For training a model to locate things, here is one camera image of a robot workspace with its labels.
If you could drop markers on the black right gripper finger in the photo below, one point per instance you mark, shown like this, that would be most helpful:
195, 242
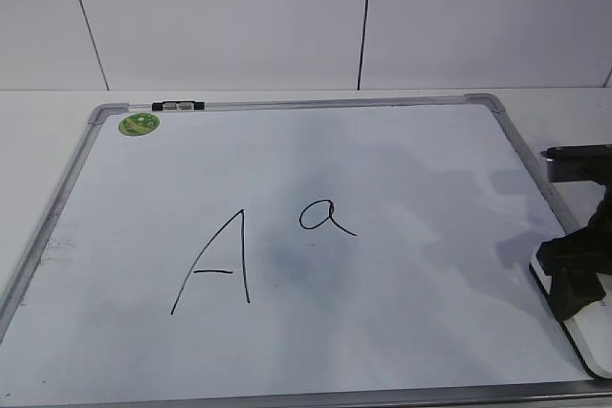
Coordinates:
573, 263

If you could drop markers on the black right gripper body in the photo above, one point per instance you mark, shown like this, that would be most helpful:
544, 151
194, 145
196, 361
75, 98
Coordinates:
599, 225

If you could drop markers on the white board eraser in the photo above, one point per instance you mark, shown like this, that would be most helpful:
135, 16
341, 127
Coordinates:
589, 333

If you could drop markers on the round green magnet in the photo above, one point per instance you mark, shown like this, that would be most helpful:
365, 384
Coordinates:
139, 124

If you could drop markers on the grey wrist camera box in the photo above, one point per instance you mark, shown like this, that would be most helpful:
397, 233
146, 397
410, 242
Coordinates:
580, 163

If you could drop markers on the white board with grey frame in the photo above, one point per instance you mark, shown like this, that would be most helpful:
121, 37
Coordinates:
332, 253

